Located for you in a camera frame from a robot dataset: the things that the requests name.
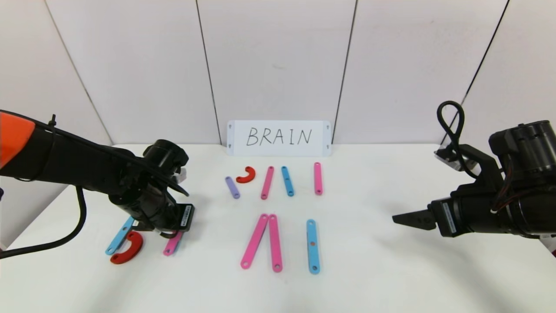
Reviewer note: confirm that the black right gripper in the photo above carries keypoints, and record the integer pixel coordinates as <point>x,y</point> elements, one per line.
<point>446,218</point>

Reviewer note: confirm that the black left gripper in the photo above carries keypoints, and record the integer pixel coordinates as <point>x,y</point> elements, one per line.
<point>186,217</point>

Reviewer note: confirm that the pink two-hole bar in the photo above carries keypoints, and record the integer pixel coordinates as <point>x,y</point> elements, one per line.
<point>267,182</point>
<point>171,247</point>
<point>318,178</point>
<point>275,243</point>
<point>255,241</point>

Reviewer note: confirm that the light blue three-hole bar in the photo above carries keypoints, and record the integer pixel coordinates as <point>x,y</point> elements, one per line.
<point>287,181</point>
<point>313,256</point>
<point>117,241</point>

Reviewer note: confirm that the black and orange left arm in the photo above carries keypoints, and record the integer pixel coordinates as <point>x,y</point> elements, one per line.
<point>65,161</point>

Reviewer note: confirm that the white sign reading BRAIN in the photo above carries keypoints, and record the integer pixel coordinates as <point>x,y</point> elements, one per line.
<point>312,148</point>

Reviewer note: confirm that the purple short bar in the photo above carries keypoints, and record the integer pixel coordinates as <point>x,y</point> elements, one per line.
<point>232,188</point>

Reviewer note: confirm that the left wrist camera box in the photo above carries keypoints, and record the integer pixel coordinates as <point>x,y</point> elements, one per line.
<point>181,175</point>

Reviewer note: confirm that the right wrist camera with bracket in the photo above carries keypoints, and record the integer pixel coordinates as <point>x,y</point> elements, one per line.
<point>486,167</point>

